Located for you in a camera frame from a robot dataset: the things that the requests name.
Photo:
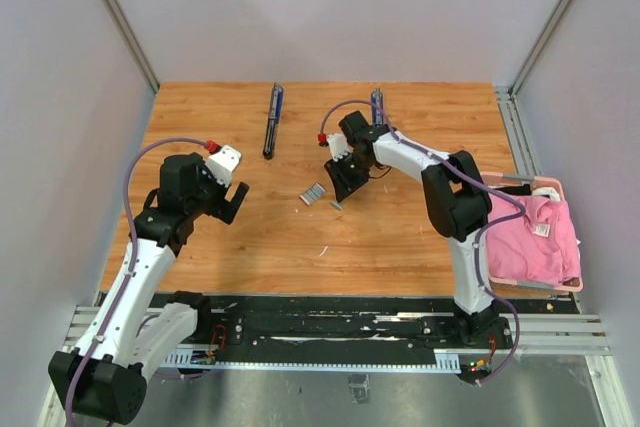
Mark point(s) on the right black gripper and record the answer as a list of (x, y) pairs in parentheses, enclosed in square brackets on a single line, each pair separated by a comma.
[(344, 185)]

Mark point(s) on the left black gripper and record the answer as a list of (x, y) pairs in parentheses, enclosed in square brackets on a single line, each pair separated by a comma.
[(223, 208)]

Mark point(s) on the unloaded silver staples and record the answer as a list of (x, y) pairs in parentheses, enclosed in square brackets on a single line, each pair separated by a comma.
[(336, 205)]

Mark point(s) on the silver staple strip block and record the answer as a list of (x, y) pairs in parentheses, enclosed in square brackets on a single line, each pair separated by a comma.
[(312, 194)]

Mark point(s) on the blue stapler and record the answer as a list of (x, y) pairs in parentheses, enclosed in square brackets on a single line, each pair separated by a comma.
[(273, 119), (377, 99)]

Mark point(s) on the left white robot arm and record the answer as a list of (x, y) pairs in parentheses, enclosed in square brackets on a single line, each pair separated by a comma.
[(105, 375)]

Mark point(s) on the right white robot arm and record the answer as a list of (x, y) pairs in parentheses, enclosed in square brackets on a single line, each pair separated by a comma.
[(457, 203)]

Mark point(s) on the pink plastic basket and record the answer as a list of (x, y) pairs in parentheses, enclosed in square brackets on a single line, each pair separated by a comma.
[(512, 184)]

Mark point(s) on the pink cloth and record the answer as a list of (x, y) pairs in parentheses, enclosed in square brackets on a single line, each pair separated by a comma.
[(539, 246)]

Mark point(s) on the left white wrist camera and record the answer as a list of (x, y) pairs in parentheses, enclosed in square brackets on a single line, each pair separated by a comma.
[(223, 163)]

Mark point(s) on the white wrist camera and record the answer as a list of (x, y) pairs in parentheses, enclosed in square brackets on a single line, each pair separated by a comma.
[(338, 146), (223, 163)]

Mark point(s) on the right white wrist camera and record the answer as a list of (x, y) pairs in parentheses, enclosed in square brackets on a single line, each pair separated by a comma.
[(338, 146)]

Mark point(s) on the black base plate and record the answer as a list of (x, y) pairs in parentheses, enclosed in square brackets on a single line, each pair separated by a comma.
[(263, 327)]

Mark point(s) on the grey cable duct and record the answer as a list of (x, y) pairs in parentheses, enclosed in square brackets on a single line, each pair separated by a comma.
[(410, 360)]

